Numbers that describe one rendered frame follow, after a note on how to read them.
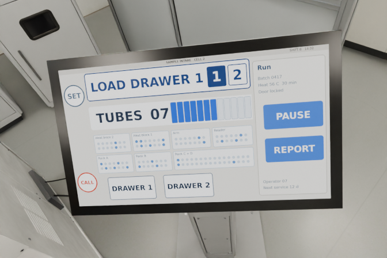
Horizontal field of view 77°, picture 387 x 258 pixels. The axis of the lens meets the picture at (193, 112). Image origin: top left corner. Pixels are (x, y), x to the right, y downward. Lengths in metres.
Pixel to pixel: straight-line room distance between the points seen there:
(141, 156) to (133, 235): 1.13
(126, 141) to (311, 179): 0.34
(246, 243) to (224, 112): 1.07
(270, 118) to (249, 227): 1.07
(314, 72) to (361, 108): 1.69
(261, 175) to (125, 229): 1.23
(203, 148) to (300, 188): 0.19
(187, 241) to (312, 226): 0.67
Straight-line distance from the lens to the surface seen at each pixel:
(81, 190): 0.55
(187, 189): 0.48
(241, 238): 1.44
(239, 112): 0.44
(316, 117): 0.47
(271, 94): 0.44
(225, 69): 0.43
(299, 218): 1.55
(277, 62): 0.44
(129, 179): 0.50
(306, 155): 0.48
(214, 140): 0.45
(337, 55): 0.47
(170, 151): 0.46
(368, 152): 1.90
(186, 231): 1.47
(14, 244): 0.79
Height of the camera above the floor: 1.43
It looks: 47 degrees down
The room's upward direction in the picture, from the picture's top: 11 degrees counter-clockwise
